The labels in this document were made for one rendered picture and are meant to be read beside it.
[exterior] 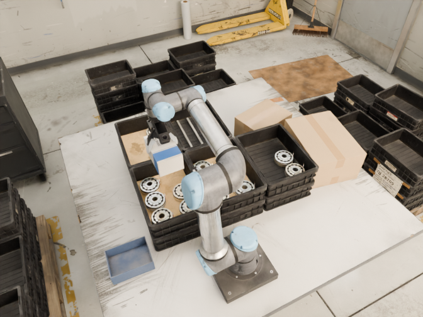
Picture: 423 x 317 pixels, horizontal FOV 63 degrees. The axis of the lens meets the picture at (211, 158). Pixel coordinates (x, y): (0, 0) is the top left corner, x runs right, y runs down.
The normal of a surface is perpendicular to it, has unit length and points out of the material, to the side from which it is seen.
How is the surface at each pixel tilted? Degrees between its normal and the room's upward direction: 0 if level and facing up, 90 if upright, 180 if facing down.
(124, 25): 90
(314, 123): 0
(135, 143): 0
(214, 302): 0
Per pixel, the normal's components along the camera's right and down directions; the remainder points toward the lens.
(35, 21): 0.44, 0.63
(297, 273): -0.02, -0.70
